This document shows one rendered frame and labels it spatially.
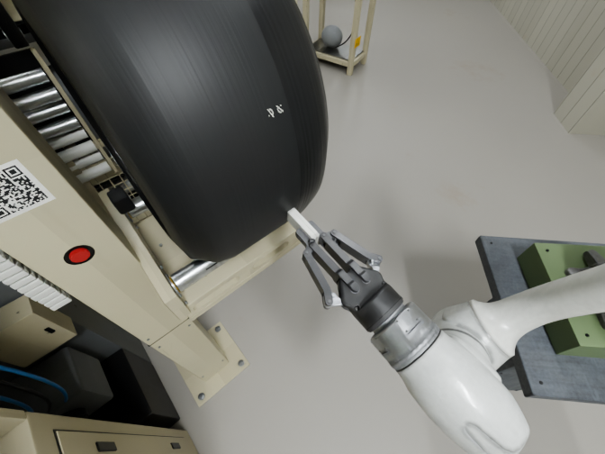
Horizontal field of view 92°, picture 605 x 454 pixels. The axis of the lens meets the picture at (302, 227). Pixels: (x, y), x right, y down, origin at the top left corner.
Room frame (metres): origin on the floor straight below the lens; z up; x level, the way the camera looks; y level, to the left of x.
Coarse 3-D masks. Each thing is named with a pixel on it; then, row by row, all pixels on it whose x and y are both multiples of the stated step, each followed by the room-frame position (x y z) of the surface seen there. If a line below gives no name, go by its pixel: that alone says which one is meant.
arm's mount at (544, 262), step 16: (528, 256) 0.48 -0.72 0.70; (544, 256) 0.46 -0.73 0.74; (560, 256) 0.46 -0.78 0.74; (576, 256) 0.45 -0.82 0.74; (528, 272) 0.44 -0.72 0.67; (544, 272) 0.41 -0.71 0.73; (560, 272) 0.40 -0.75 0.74; (560, 320) 0.27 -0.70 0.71; (576, 320) 0.26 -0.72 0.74; (592, 320) 0.26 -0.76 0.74; (560, 336) 0.24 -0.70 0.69; (576, 336) 0.22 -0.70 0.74; (592, 336) 0.22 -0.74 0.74; (560, 352) 0.20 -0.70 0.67; (576, 352) 0.20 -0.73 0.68; (592, 352) 0.19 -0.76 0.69
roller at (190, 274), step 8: (192, 264) 0.33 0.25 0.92; (200, 264) 0.33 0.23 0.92; (208, 264) 0.33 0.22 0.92; (216, 264) 0.34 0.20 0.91; (176, 272) 0.31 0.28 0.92; (184, 272) 0.31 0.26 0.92; (192, 272) 0.31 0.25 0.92; (200, 272) 0.31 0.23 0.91; (208, 272) 0.32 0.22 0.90; (176, 280) 0.29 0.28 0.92; (184, 280) 0.29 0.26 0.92; (192, 280) 0.30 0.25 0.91; (176, 288) 0.27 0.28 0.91; (184, 288) 0.28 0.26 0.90
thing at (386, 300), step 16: (352, 272) 0.22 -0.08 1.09; (368, 272) 0.22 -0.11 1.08; (368, 288) 0.20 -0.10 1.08; (384, 288) 0.19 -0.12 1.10; (352, 304) 0.17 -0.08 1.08; (368, 304) 0.16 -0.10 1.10; (384, 304) 0.16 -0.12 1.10; (400, 304) 0.16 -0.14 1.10; (368, 320) 0.15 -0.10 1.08; (384, 320) 0.14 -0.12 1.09
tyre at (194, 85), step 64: (64, 0) 0.34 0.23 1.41; (128, 0) 0.34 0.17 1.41; (192, 0) 0.38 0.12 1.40; (256, 0) 0.41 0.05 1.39; (64, 64) 0.33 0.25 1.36; (128, 64) 0.30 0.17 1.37; (192, 64) 0.32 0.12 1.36; (256, 64) 0.36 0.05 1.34; (128, 128) 0.27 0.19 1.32; (192, 128) 0.28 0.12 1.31; (256, 128) 0.32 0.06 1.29; (320, 128) 0.38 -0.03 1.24; (192, 192) 0.25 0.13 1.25; (256, 192) 0.28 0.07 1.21; (192, 256) 0.26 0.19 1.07
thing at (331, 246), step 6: (324, 234) 0.29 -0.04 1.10; (324, 240) 0.28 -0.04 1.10; (330, 240) 0.28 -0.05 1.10; (324, 246) 0.28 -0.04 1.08; (330, 246) 0.27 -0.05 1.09; (336, 246) 0.27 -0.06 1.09; (330, 252) 0.26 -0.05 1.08; (336, 252) 0.25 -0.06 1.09; (342, 252) 0.25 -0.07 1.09; (336, 258) 0.25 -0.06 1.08; (342, 258) 0.25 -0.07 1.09; (348, 258) 0.25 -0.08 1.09; (342, 264) 0.24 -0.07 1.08; (348, 264) 0.23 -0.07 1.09; (354, 264) 0.23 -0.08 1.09; (348, 270) 0.23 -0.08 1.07; (354, 270) 0.22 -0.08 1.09; (360, 270) 0.22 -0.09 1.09; (360, 276) 0.21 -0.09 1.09; (366, 276) 0.21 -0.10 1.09; (366, 282) 0.20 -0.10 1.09
